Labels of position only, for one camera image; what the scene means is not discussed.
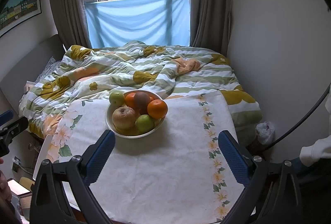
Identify person's left hand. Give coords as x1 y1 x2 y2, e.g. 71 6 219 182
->
0 171 12 202

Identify blue window cloth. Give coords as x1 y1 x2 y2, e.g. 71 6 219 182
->
85 0 191 48

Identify white plastic bag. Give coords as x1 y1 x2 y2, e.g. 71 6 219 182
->
255 121 275 146

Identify cream yellow fruit bowl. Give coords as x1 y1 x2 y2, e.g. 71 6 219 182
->
106 90 166 139

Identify green apple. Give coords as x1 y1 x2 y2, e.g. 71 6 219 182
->
109 90 125 107
136 115 155 134

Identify floral white tablecloth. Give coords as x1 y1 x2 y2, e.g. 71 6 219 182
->
32 90 255 224

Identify white sleeve forearm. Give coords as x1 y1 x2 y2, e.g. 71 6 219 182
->
300 93 331 167

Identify framed city poster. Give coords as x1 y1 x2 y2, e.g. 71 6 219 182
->
0 0 42 36

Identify brown kiwi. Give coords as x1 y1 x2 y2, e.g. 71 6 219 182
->
134 91 151 109

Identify green striped floral duvet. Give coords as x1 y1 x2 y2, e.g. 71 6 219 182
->
18 39 263 147

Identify large orange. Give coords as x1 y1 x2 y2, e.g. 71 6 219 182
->
125 92 137 110
147 100 168 119

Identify grey headboard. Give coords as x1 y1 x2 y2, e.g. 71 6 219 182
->
1 34 65 106

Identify right brown curtain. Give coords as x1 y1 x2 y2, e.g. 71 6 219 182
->
190 0 232 55

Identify yellow wrinkled apple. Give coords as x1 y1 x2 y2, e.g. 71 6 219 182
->
112 106 136 130

